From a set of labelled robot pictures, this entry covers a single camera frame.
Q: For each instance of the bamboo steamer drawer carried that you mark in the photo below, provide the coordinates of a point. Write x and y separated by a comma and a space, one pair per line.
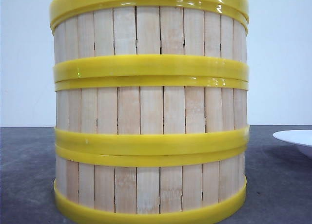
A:
151, 122

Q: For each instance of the white plate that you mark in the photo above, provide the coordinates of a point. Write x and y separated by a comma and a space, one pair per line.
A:
301, 138

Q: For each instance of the bamboo steamer drawer yellow rims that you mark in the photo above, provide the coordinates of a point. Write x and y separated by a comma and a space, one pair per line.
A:
102, 43

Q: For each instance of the bamboo steamer drawer bottom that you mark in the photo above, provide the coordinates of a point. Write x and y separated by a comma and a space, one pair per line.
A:
90, 193

